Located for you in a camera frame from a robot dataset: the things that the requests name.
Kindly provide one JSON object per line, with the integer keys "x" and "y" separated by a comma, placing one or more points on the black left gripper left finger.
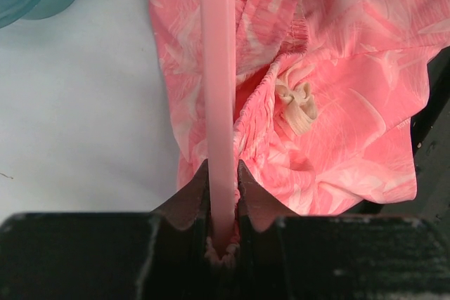
{"x": 114, "y": 255}

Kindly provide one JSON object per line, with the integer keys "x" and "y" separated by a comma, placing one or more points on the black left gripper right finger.
{"x": 287, "y": 256}

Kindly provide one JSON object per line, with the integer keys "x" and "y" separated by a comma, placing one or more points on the pink patterned shorts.
{"x": 325, "y": 92}

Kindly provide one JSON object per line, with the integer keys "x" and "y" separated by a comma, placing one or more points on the pink plastic hanger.
{"x": 219, "y": 76}

